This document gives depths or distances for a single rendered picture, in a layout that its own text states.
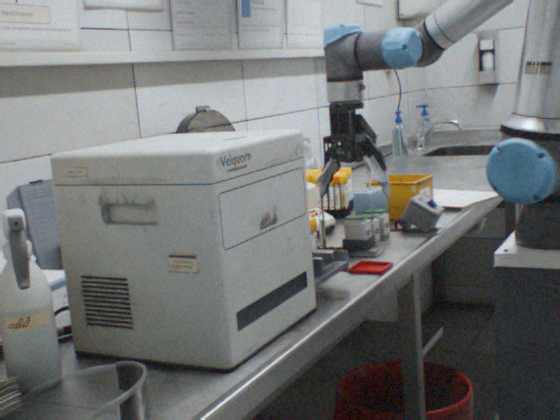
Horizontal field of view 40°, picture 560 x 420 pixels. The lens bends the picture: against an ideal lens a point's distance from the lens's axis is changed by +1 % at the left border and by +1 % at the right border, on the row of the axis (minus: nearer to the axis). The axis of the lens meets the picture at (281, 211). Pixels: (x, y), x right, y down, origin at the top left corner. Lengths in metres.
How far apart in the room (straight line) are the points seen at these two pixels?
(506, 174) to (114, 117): 0.91
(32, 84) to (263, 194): 0.70
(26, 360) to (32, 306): 0.07
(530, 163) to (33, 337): 0.82
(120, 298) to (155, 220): 0.13
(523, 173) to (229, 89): 1.13
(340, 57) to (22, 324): 0.81
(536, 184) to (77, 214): 0.74
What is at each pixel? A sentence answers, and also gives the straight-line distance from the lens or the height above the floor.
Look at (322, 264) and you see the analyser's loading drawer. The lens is 1.31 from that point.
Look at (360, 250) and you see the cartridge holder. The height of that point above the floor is 0.89.
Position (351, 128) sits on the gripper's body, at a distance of 1.53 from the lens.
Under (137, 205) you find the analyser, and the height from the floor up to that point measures 1.10.
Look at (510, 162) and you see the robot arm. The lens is 1.35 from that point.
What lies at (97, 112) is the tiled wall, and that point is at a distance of 1.78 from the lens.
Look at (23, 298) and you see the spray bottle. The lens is 1.04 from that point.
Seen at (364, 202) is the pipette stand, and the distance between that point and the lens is 1.79.
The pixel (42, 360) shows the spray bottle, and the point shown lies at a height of 0.92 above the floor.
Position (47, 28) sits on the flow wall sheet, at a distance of 1.69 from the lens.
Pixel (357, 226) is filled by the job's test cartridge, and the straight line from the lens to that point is 1.59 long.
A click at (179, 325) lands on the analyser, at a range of 1.05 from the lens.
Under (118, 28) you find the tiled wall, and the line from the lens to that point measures 1.87.
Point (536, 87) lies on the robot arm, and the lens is 1.35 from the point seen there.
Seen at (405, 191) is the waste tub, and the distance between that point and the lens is 1.92.
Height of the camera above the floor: 1.26
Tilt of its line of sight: 10 degrees down
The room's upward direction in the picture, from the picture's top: 5 degrees counter-clockwise
